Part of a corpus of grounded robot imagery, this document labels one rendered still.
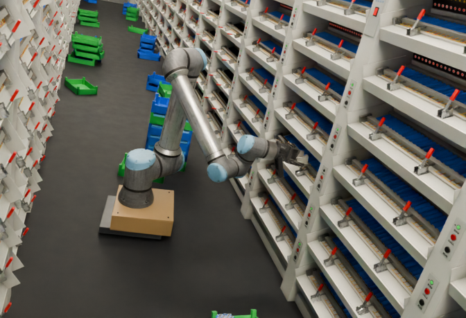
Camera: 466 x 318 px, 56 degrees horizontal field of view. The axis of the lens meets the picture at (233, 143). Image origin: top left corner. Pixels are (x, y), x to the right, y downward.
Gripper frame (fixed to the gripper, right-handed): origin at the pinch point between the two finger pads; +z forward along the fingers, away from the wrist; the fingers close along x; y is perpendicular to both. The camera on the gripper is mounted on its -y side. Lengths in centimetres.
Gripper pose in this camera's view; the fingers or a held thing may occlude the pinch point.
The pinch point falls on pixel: (306, 163)
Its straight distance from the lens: 216.8
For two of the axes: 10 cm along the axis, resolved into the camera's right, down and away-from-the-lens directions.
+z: 8.9, 2.2, 3.9
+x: -2.7, -4.2, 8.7
